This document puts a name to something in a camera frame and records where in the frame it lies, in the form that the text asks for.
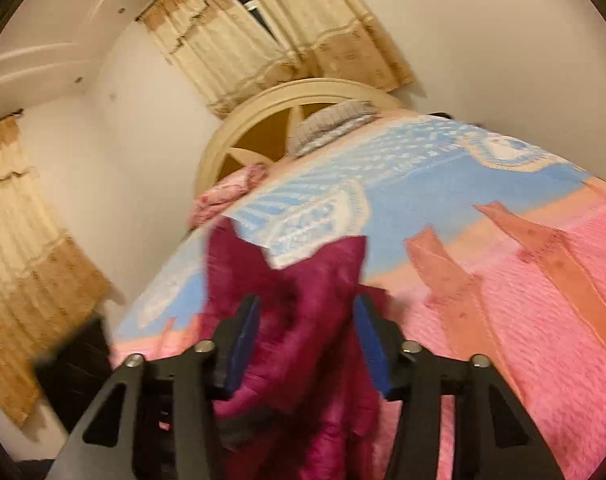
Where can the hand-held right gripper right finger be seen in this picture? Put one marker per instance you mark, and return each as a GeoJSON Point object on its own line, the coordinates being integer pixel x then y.
{"type": "Point", "coordinates": [373, 350]}

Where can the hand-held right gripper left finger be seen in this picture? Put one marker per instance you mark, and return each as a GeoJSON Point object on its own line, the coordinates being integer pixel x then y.
{"type": "Point", "coordinates": [240, 350]}

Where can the magenta down jacket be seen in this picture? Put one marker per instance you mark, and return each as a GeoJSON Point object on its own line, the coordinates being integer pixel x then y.
{"type": "Point", "coordinates": [308, 310]}

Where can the blue and pink printed bedspread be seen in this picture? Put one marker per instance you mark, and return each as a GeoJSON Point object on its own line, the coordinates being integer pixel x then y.
{"type": "Point", "coordinates": [483, 310]}

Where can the pink floral folded quilt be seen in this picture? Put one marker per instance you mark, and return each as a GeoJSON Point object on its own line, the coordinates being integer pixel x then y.
{"type": "Point", "coordinates": [228, 192]}

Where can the dark nightstand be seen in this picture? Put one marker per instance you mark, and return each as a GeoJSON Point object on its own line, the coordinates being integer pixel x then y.
{"type": "Point", "coordinates": [78, 375]}

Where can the cream wooden headboard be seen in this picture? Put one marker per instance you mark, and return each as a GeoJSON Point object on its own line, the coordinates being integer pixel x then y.
{"type": "Point", "coordinates": [218, 145]}

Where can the beige patterned curtain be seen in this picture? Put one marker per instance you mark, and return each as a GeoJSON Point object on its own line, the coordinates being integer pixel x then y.
{"type": "Point", "coordinates": [28, 270]}
{"type": "Point", "coordinates": [283, 25]}

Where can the striped pillow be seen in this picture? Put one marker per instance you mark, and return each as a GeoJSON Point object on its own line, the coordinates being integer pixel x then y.
{"type": "Point", "coordinates": [328, 125]}

